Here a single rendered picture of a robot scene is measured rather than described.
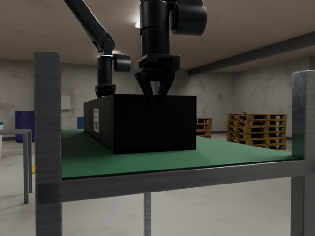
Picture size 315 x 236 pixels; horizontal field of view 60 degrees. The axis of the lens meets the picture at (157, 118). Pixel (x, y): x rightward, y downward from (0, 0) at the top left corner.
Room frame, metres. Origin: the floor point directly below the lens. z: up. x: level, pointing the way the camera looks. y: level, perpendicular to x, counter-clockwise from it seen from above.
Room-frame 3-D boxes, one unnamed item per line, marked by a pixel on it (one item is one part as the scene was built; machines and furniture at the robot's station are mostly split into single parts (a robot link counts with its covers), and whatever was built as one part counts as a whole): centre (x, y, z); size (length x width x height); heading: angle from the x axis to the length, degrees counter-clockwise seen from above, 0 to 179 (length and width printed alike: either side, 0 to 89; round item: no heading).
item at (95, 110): (0.80, 0.10, 1.01); 0.57 x 0.17 x 0.11; 21
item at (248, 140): (7.32, -2.64, 0.47); 1.32 x 0.91 x 0.94; 111
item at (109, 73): (1.06, 0.20, 1.15); 0.10 x 0.07 x 0.07; 20
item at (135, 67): (0.54, 0.01, 1.08); 0.07 x 0.07 x 0.09; 21
